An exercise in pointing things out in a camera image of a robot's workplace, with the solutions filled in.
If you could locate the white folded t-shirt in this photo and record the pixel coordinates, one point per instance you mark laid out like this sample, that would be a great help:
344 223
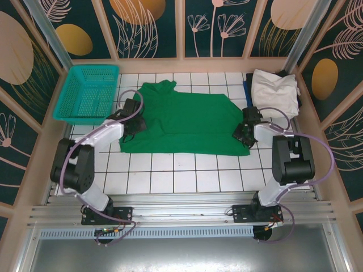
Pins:
276 93

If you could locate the teal plastic basket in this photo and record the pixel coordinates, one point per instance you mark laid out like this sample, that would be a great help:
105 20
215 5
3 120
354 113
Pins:
85 96

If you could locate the aluminium mounting rail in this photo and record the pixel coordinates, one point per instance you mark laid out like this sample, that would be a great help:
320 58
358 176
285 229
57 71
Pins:
181 208

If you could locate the green t-shirt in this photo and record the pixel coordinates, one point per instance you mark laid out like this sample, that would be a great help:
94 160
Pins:
187 124

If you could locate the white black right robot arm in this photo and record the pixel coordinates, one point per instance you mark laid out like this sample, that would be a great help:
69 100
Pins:
292 161

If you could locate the aluminium corner post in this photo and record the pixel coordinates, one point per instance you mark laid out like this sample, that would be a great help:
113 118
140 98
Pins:
51 37
304 37

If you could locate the pile of folded clothes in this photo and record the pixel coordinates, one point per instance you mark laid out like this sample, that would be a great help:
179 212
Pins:
249 77

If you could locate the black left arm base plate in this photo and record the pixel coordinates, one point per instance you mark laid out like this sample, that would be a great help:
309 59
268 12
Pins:
124 216

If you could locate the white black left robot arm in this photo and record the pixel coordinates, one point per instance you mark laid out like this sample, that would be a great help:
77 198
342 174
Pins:
75 167

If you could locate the blue folded t-shirt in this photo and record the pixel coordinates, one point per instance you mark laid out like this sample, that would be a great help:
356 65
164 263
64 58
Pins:
247 93

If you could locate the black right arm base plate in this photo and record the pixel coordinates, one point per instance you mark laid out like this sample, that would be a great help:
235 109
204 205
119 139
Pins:
241 214

